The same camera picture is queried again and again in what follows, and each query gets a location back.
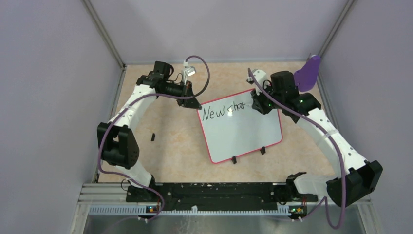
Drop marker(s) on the pink framed whiteboard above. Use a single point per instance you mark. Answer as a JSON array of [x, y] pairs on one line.
[[232, 128]]

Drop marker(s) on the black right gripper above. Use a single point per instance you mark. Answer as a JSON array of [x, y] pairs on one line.
[[258, 104]]

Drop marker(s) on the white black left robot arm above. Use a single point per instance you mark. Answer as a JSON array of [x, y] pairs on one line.
[[118, 150]]

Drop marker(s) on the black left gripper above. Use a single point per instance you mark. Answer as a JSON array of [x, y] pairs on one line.
[[190, 103]]

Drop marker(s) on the aluminium frame rail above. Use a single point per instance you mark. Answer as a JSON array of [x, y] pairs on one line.
[[103, 193]]

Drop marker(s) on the white cable duct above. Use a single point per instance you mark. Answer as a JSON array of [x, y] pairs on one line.
[[143, 210]]

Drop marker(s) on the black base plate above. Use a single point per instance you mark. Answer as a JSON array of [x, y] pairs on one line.
[[254, 196]]

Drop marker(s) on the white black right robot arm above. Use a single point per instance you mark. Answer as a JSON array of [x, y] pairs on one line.
[[355, 176]]

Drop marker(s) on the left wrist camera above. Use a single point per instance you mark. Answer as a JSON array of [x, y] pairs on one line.
[[187, 71]]

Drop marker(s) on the purple marker holder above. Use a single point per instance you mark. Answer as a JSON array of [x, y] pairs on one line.
[[306, 77]]

